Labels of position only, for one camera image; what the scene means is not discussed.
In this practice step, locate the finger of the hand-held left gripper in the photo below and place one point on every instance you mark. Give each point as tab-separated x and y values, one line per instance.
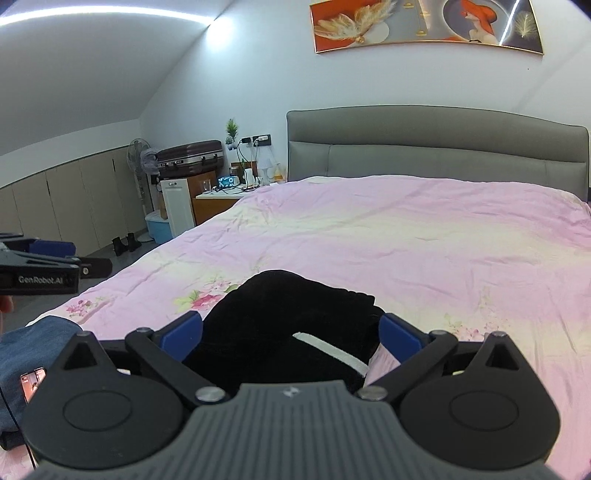
51	248
94	267

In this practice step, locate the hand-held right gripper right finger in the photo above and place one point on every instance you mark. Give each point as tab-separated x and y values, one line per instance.
397	337

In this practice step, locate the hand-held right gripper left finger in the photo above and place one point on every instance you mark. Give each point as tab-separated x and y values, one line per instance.
182	332

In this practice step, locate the black pants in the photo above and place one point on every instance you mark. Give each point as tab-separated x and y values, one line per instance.
258	314

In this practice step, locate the person's left hand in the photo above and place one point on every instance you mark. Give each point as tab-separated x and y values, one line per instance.
5	305

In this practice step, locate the pair of black boots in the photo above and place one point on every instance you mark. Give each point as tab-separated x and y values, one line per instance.
125	243

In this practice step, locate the beige wardrobe cabinets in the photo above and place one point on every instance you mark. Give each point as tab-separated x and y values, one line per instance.
55	203

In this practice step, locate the person's blue jeans leg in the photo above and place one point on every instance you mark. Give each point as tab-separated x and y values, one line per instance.
41	341

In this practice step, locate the blue plastic bin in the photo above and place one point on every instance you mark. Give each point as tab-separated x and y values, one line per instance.
159	228

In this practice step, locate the pink floral bed sheet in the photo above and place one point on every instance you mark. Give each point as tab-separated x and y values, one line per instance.
415	240

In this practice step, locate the white small cabinet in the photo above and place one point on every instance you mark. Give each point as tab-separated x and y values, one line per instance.
178	207

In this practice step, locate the smartphone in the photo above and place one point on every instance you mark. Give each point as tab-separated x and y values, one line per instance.
32	383

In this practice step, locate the standing fan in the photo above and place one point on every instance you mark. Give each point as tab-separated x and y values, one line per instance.
138	159

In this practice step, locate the wooden nightstand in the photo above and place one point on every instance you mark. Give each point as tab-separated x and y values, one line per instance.
212	207

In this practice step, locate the dark brown suitcase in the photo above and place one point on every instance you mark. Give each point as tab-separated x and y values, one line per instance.
189	154

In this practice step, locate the blue desk clock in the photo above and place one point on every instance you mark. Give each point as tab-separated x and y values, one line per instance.
227	181

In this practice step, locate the green potted plant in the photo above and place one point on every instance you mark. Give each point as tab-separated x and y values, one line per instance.
232	129

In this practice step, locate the grey padded headboard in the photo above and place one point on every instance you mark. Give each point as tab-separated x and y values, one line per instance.
415	138

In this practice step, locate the ceiling light strip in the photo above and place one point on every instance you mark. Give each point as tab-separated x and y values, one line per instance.
115	17

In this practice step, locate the wall power socket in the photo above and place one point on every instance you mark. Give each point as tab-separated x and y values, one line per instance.
256	138

